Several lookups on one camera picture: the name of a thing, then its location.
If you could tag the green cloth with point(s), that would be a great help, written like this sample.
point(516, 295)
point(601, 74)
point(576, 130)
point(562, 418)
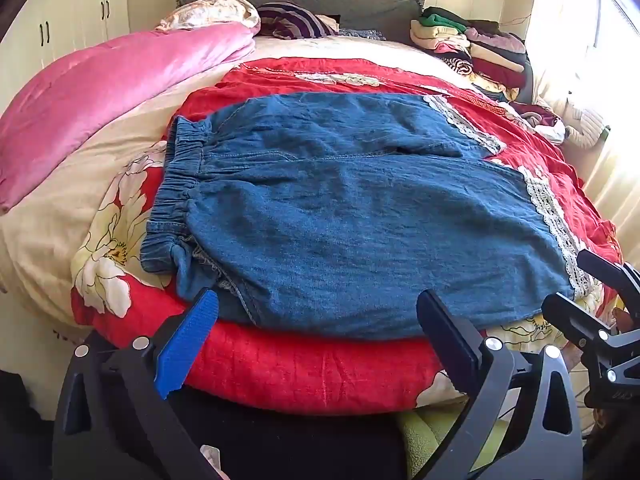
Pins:
point(425, 440)

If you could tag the pile of folded clothes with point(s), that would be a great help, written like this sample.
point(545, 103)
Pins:
point(480, 50)

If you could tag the blue denim pants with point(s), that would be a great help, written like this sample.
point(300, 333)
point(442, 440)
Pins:
point(350, 220)

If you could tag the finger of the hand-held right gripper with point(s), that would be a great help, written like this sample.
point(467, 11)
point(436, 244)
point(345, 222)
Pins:
point(575, 322)
point(607, 272)

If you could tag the blue-grey patterned cloth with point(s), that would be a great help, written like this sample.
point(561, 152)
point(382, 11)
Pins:
point(360, 35)

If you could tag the red and cream floral quilt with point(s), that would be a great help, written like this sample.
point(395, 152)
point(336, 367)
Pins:
point(300, 370)

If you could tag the cream curtain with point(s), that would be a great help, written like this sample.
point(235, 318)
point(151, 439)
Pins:
point(570, 35)

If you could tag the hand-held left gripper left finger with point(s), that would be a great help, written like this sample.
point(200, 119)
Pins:
point(187, 342)

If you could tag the cream wardrobe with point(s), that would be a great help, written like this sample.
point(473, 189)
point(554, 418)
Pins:
point(65, 15)

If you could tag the maroon garment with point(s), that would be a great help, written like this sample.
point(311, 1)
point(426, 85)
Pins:
point(537, 117)

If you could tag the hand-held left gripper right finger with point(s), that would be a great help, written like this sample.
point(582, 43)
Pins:
point(445, 335)

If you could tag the pink velvet blanket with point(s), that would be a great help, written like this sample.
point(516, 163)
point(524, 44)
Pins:
point(100, 95)

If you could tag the cream floral satin quilt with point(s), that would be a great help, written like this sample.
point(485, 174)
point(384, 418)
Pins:
point(210, 12)

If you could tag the purple striped pillow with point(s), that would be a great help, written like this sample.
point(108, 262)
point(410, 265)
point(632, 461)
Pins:
point(295, 22)

